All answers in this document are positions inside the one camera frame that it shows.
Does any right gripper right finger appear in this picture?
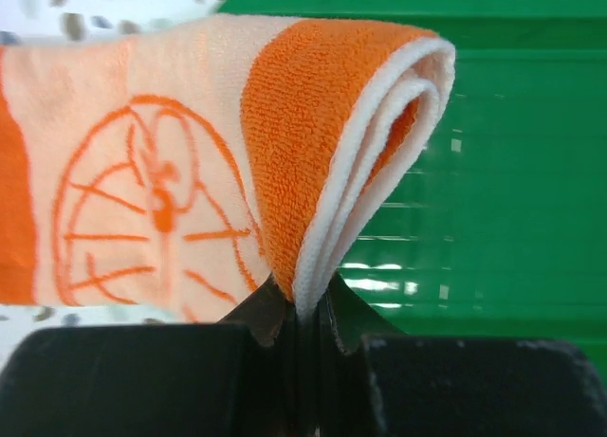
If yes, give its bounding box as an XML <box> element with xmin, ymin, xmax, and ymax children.
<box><xmin>319</xmin><ymin>276</ymin><xmax>606</xmax><ymax>436</ymax></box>

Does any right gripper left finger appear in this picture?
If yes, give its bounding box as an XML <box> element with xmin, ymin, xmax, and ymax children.
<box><xmin>1</xmin><ymin>282</ymin><xmax>293</xmax><ymax>436</ymax></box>

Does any green plastic tray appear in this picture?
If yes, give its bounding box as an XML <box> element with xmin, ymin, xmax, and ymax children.
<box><xmin>222</xmin><ymin>0</ymin><xmax>606</xmax><ymax>368</ymax></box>

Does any orange Doraemon towel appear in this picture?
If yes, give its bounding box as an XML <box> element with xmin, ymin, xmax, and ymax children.
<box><xmin>1</xmin><ymin>14</ymin><xmax>455</xmax><ymax>321</ymax></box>

